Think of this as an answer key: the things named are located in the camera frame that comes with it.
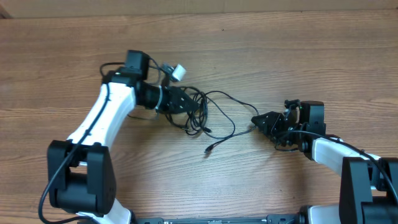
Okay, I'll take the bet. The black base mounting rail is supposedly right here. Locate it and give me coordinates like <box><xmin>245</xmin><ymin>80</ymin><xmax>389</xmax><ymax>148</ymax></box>
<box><xmin>121</xmin><ymin>213</ymin><xmax>308</xmax><ymax>224</ymax></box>

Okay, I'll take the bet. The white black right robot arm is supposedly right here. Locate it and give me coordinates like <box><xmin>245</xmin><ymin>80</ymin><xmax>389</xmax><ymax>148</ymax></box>
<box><xmin>251</xmin><ymin>100</ymin><xmax>397</xmax><ymax>224</ymax></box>

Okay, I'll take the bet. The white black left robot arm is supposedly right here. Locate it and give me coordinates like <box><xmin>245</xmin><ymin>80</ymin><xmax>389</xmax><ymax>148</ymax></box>
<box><xmin>38</xmin><ymin>50</ymin><xmax>199</xmax><ymax>223</ymax></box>

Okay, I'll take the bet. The black usb cable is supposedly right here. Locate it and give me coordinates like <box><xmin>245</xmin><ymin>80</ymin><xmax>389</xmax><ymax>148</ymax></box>
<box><xmin>127</xmin><ymin>85</ymin><xmax>261</xmax><ymax>154</ymax></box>

